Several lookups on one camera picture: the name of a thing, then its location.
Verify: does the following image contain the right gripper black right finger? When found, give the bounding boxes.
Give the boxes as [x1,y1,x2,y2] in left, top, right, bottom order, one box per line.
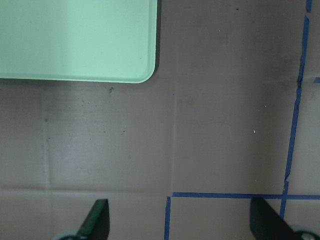
[249,197,300,240]

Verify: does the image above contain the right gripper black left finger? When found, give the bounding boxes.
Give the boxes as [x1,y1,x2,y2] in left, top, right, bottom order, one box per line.
[76,199,110,240]

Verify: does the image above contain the light green plastic tray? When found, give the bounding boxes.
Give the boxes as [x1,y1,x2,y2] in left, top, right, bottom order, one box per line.
[0,0,159,84]

